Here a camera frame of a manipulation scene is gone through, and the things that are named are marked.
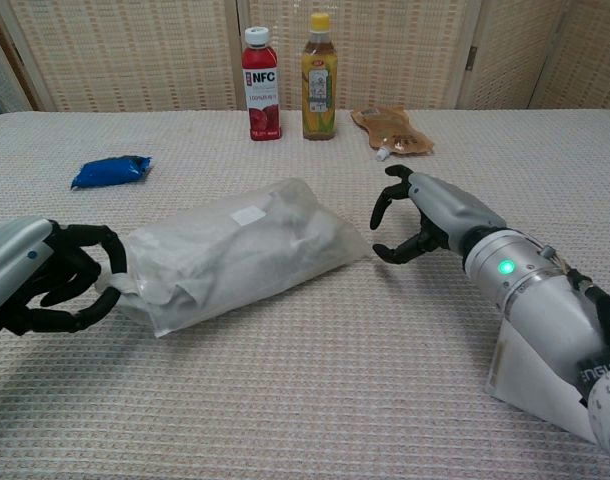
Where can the yellow capped tea bottle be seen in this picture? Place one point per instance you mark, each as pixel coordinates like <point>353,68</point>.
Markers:
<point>319,85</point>

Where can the red NFC juice bottle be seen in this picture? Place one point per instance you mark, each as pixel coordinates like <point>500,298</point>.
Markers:
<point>261,85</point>

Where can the white plastic package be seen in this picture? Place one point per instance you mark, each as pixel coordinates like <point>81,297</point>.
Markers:
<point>345,245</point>

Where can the woven folding screen panel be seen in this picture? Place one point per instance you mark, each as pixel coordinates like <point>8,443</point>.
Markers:
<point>135,55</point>
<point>595,55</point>
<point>515,55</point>
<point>400,50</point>

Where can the blue snack packet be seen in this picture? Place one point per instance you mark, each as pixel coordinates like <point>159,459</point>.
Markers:
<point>107,171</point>

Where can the white flat box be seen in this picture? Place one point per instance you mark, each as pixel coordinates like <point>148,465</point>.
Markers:
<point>525,385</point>

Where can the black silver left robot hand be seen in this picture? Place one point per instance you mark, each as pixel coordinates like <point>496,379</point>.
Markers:
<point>15,260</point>

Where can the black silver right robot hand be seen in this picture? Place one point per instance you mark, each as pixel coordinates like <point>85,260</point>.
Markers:
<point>450,210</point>

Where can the woven white tablecloth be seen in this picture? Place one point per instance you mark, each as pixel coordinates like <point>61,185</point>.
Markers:
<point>285,400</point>

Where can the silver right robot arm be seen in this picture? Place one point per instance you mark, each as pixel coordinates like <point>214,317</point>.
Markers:
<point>535,300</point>

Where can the brown spout pouch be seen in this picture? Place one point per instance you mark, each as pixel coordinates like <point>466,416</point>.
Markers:
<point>392,130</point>

